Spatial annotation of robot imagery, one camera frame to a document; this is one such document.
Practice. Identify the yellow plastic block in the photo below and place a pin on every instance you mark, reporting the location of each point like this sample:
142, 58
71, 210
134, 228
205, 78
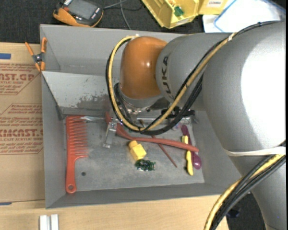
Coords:
137, 150

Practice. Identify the red plastic comb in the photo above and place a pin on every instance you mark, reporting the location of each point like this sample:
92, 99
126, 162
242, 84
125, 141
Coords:
71, 152

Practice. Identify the grey metal bin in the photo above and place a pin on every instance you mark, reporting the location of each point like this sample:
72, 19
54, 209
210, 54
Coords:
115, 178

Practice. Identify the purple plastic spoon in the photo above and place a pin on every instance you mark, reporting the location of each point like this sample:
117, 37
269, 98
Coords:
196, 162

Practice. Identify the small green circuit board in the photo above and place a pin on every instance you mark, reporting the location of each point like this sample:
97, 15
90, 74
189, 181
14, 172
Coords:
146, 165

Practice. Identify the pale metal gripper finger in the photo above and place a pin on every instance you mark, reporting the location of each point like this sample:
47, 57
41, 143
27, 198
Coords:
112, 127
106, 139

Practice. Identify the thin brown stick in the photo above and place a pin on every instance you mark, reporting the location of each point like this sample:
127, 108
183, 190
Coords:
166, 154

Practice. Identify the yellow wavy plastic strip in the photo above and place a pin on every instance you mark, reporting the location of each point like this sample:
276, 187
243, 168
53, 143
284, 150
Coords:
189, 162

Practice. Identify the brown cardboard board, red print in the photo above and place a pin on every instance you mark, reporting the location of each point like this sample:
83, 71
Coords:
19, 118

